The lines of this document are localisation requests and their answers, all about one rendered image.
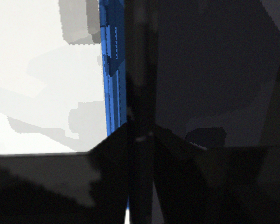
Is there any blue plastic tray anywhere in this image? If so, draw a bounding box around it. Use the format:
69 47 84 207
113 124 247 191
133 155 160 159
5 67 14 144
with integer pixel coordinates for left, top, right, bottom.
98 0 127 137

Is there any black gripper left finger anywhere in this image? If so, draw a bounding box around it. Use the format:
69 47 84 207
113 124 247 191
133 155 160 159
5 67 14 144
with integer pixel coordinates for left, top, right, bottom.
0 123 128 224

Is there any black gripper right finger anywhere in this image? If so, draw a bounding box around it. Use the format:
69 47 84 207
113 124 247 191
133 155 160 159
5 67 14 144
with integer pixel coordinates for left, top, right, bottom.
153 124 280 224

